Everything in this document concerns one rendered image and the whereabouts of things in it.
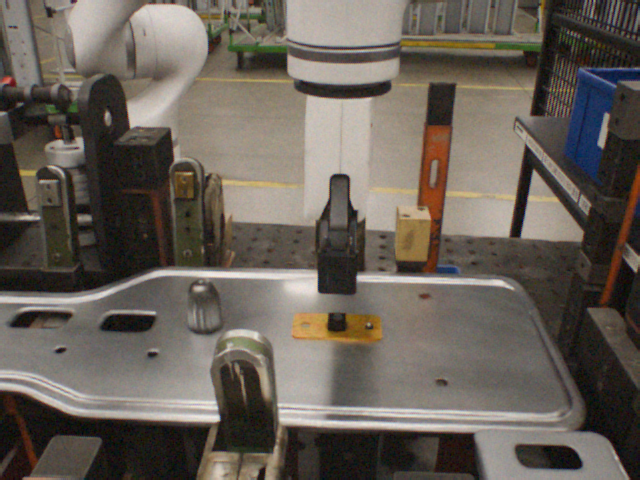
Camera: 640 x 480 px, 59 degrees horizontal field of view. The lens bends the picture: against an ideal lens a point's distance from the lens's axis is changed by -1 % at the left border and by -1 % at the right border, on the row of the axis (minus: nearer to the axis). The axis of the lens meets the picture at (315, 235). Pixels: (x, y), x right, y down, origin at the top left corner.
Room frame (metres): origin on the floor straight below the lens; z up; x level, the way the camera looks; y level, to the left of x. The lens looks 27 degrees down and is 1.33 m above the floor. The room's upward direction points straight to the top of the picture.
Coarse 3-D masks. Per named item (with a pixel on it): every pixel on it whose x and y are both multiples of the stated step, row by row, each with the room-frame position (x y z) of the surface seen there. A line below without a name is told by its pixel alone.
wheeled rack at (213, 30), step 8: (208, 0) 7.63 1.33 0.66; (224, 0) 8.53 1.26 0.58; (208, 8) 7.63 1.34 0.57; (216, 8) 8.52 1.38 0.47; (224, 8) 8.53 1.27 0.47; (208, 16) 7.62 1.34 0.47; (224, 16) 8.54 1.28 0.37; (208, 24) 7.62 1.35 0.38; (216, 24) 8.18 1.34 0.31; (224, 24) 8.42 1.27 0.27; (208, 32) 7.65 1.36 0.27; (216, 32) 7.82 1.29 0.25; (208, 40) 7.72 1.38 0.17; (216, 40) 8.45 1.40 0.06; (208, 48) 7.72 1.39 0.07
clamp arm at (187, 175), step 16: (176, 160) 0.61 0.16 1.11; (192, 160) 0.61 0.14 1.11; (176, 176) 0.60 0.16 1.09; (192, 176) 0.60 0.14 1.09; (176, 192) 0.60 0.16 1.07; (192, 192) 0.59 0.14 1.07; (176, 208) 0.60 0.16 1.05; (192, 208) 0.60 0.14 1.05; (176, 224) 0.59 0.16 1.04; (192, 224) 0.59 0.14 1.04; (176, 240) 0.59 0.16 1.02; (192, 240) 0.59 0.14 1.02; (176, 256) 0.59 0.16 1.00; (192, 256) 0.58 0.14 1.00; (208, 256) 0.61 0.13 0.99
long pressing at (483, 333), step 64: (0, 320) 0.45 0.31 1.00; (256, 320) 0.46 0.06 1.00; (384, 320) 0.46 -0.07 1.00; (448, 320) 0.46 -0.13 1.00; (512, 320) 0.46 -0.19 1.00; (0, 384) 0.37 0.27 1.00; (64, 384) 0.36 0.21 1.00; (128, 384) 0.36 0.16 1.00; (192, 384) 0.37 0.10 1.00; (320, 384) 0.37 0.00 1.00; (384, 384) 0.37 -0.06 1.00; (448, 384) 0.37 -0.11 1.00; (512, 384) 0.37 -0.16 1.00
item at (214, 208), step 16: (208, 176) 0.66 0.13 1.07; (208, 192) 0.61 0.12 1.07; (208, 208) 0.60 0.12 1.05; (224, 208) 0.67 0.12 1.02; (208, 224) 0.60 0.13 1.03; (224, 224) 0.67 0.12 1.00; (208, 240) 0.60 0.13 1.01; (224, 240) 0.66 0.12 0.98; (224, 256) 0.66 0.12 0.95; (192, 432) 0.60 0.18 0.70
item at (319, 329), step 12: (300, 324) 0.45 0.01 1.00; (312, 324) 0.45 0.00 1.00; (324, 324) 0.44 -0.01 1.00; (336, 324) 0.43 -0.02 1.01; (348, 324) 0.45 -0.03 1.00; (360, 324) 0.45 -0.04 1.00; (300, 336) 0.43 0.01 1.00; (312, 336) 0.43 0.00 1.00; (324, 336) 0.43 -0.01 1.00; (336, 336) 0.43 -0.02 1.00; (348, 336) 0.43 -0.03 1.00; (360, 336) 0.43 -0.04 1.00; (372, 336) 0.43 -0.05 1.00
